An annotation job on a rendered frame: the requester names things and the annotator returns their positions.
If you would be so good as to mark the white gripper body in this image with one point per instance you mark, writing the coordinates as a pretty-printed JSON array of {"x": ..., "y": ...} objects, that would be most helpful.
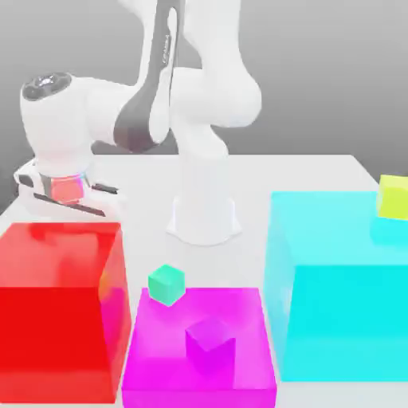
[{"x": 95, "y": 204}]

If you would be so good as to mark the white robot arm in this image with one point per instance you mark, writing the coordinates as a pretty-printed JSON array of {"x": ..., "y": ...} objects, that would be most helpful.
[{"x": 204, "y": 95}]

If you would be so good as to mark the small green cube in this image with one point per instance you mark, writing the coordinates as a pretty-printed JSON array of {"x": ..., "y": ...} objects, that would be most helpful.
[{"x": 165, "y": 285}]

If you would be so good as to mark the small purple cube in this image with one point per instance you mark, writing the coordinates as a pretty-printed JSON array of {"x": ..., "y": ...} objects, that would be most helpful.
[{"x": 208, "y": 347}]

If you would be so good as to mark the small yellow cube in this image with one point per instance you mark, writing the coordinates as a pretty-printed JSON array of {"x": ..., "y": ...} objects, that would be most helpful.
[{"x": 393, "y": 197}]

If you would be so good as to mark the large red box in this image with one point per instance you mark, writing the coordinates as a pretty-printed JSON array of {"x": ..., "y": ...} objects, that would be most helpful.
[{"x": 51, "y": 334}]

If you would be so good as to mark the large magenta box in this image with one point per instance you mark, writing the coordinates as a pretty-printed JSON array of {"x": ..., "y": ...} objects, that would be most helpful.
[{"x": 159, "y": 350}]

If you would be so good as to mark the large cyan box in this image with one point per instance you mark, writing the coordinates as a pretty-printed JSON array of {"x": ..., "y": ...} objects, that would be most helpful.
[{"x": 344, "y": 302}]

